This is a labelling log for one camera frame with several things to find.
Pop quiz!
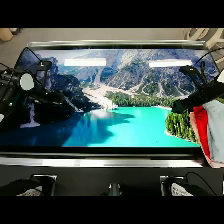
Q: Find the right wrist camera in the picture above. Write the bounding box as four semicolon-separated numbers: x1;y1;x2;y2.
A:
178;65;208;85

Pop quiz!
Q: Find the pink garment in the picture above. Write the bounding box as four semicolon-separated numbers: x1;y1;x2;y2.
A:
188;111;224;168

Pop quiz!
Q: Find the silver frame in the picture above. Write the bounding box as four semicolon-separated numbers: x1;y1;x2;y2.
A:
0;39;224;197

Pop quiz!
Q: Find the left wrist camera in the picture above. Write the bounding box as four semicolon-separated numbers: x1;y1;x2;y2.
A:
31;59;53;80

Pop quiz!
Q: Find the black cable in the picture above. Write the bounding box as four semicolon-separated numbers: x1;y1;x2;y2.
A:
194;46;224;73
184;171;220;197

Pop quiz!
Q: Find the red garment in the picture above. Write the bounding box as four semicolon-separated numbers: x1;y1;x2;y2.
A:
192;105;213;160

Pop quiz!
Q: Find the pale blue garment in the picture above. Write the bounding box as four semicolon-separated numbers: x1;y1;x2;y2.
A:
201;98;224;163

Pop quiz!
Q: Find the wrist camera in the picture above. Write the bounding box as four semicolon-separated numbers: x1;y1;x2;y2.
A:
178;65;208;85
31;59;53;80

